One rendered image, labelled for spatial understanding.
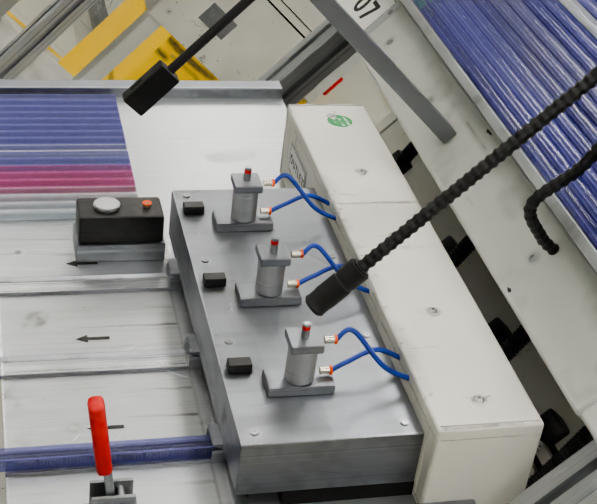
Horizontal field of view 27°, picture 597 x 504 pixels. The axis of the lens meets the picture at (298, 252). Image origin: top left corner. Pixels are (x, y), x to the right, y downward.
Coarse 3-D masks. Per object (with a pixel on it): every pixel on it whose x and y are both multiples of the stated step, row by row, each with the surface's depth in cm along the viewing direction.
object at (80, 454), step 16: (0, 448) 90; (16, 448) 90; (32, 448) 90; (48, 448) 90; (64, 448) 91; (80, 448) 91; (112, 448) 91; (128, 448) 91; (144, 448) 92; (160, 448) 92; (176, 448) 92; (192, 448) 92; (208, 448) 93; (0, 464) 89; (16, 464) 89; (32, 464) 90; (48, 464) 90; (64, 464) 90; (80, 464) 91
